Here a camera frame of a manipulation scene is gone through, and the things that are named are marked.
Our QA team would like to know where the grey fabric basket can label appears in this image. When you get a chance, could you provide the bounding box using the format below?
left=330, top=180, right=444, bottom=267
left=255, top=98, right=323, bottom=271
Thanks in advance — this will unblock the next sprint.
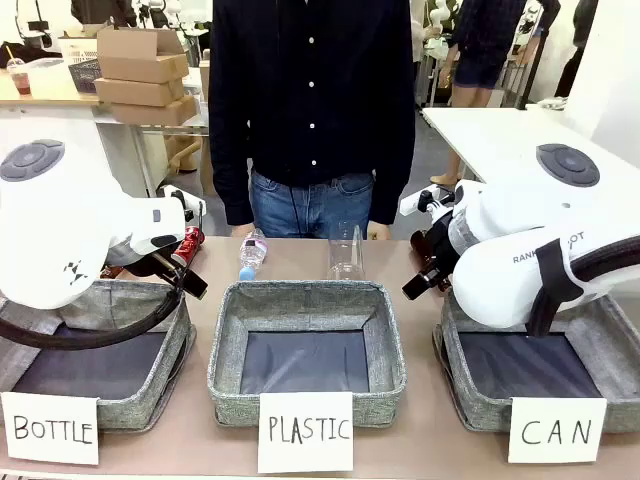
left=431, top=287, right=640, bottom=434

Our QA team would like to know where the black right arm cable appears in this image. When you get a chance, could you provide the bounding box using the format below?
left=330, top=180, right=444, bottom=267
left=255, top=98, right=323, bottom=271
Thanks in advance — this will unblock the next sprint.
left=524, top=233, right=640, bottom=339

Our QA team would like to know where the person's right forearm dark sleeve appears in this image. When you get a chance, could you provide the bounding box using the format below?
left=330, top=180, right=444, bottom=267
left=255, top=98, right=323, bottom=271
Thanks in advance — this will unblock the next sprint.
left=208, top=144, right=254, bottom=227

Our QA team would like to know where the plastic cup with red drink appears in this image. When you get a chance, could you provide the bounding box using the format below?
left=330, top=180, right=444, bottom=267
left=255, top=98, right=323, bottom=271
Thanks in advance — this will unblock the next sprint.
left=4, top=47, right=33, bottom=97

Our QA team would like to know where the person in dark shirt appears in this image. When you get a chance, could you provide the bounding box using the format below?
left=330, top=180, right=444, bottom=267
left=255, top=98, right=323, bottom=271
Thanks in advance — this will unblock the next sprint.
left=207, top=0, right=417, bottom=240

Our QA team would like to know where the bystander in black clothes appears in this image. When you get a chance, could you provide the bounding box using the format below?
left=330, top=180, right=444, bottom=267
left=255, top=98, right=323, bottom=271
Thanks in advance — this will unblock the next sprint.
left=553, top=0, right=600, bottom=99

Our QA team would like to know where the wooden top desk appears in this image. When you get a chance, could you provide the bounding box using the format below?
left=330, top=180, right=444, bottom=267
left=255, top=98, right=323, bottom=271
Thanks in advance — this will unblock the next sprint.
left=0, top=67, right=209, bottom=199

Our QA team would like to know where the person's left forearm dark sleeve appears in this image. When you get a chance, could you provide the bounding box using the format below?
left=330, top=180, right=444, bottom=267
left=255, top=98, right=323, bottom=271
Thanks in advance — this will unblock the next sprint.
left=368, top=144, right=417, bottom=227

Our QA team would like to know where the white paper sign CAN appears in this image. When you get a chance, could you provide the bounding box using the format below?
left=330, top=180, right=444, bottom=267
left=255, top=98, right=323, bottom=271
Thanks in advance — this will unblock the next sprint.
left=506, top=396, right=609, bottom=465

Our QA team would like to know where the person's left hand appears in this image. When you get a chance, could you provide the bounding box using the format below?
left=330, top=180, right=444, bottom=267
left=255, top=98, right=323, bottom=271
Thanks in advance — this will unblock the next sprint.
left=366, top=220, right=394, bottom=242

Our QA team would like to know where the clear water bottle blue cap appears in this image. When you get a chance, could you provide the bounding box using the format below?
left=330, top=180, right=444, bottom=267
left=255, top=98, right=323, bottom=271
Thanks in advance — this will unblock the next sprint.
left=238, top=228, right=269, bottom=283

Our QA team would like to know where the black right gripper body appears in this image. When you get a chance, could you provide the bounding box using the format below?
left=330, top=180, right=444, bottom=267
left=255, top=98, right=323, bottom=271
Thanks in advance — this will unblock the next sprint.
left=423, top=212, right=461, bottom=282

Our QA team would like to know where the grey fabric basket plastic label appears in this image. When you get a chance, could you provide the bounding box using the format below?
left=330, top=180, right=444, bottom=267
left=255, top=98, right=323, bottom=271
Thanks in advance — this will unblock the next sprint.
left=206, top=279, right=408, bottom=429

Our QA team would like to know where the crushed red can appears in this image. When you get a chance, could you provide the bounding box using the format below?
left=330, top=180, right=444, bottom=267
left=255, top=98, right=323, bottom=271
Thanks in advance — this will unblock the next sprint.
left=170, top=225, right=207, bottom=269

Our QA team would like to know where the grey fabric basket bottle label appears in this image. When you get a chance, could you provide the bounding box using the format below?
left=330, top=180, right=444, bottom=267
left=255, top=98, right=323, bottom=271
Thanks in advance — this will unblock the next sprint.
left=0, top=278, right=198, bottom=434

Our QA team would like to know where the white paper sign BOTTLE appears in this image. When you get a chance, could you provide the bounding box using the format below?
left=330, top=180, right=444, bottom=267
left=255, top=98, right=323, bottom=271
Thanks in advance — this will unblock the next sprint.
left=0, top=390, right=101, bottom=467

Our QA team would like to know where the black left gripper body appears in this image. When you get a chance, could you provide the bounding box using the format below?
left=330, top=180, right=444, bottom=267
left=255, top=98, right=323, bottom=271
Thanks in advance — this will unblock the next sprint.
left=143, top=248, right=190, bottom=292

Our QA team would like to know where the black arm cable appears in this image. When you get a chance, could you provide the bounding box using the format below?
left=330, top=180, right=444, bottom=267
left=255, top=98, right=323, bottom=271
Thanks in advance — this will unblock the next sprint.
left=524, top=233, right=640, bottom=339
left=0, top=284, right=187, bottom=352

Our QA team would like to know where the white paper sign PLASTIC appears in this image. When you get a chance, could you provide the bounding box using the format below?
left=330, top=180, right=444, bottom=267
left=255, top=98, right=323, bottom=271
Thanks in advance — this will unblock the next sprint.
left=256, top=391, right=355, bottom=475

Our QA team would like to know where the black mesh basket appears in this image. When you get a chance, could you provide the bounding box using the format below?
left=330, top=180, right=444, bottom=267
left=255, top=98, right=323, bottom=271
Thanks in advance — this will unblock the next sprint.
left=67, top=58, right=104, bottom=95

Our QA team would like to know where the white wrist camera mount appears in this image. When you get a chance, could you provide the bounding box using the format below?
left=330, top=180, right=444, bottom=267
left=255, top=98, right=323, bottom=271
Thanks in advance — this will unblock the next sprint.
left=157, top=184, right=208, bottom=222
left=399, top=186, right=457, bottom=217

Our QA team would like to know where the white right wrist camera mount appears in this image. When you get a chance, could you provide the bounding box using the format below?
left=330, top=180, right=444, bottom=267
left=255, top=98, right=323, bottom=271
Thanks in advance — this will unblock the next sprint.
left=399, top=186, right=457, bottom=217

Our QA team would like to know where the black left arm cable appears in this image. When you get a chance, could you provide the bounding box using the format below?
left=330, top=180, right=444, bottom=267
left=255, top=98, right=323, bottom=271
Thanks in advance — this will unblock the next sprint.
left=0, top=284, right=187, bottom=352

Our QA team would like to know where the open cardboard box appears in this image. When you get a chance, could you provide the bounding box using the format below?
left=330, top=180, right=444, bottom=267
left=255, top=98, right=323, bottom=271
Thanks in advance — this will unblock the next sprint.
left=96, top=26, right=191, bottom=85

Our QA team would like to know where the closed flat cardboard box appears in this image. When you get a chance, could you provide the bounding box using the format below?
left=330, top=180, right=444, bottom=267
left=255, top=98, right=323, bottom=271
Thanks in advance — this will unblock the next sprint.
left=109, top=94, right=199, bottom=127
left=93, top=76, right=187, bottom=108

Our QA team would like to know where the clear plastic cup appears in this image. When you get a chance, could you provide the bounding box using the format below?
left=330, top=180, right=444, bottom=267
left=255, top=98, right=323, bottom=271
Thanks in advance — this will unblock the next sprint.
left=326, top=219, right=367, bottom=282

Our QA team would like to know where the bystander in dark shorts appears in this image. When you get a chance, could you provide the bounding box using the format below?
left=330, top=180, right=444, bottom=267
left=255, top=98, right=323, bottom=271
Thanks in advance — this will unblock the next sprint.
left=429, top=0, right=562, bottom=187

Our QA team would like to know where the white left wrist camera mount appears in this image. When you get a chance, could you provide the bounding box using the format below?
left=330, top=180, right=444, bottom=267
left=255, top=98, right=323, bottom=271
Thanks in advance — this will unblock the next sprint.
left=157, top=184, right=208, bottom=222

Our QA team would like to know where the white plastic crate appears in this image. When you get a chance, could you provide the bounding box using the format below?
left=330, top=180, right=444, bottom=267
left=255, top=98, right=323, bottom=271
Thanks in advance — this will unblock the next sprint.
left=57, top=36, right=99, bottom=67

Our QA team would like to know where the translucent white container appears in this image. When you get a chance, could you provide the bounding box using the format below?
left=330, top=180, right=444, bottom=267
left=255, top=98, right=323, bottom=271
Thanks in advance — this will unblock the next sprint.
left=26, top=57, right=71, bottom=100

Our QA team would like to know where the white table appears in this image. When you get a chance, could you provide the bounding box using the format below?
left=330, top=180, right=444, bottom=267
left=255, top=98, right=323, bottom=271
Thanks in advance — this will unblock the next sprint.
left=421, top=105, right=640, bottom=221

